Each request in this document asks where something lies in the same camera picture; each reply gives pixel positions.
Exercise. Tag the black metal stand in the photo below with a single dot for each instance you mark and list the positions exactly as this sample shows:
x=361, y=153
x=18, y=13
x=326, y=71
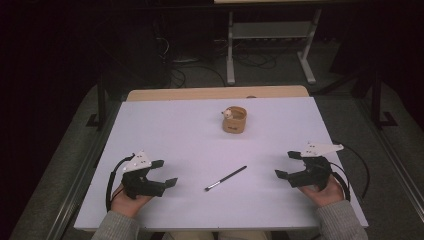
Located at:
x=101, y=106
x=378, y=103

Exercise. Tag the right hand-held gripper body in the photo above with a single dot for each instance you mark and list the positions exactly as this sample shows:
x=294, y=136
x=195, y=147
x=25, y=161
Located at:
x=315, y=173

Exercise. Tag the metal floor rail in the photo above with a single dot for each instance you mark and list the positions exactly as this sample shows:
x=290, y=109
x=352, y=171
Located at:
x=396, y=166
x=71, y=196

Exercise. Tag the black thin brush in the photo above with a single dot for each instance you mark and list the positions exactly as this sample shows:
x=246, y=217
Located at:
x=226, y=178

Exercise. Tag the white metal stand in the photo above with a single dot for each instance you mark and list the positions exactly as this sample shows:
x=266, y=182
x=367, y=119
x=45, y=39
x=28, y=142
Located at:
x=270, y=30

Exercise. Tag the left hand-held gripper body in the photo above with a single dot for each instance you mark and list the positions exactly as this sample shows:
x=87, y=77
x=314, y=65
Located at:
x=141, y=186

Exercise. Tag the wooden brush holder cup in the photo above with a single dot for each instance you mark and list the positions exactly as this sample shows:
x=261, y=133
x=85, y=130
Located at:
x=235, y=123

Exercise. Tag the person's left hand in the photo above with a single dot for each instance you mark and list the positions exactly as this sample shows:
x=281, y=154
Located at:
x=128, y=205

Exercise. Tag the white table board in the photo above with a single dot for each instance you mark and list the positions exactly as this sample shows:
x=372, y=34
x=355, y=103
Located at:
x=206, y=150

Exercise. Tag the wooden table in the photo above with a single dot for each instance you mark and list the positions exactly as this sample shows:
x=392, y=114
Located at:
x=216, y=92

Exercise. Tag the person's right hand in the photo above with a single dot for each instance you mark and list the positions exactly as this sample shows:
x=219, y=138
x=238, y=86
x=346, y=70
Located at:
x=325, y=196

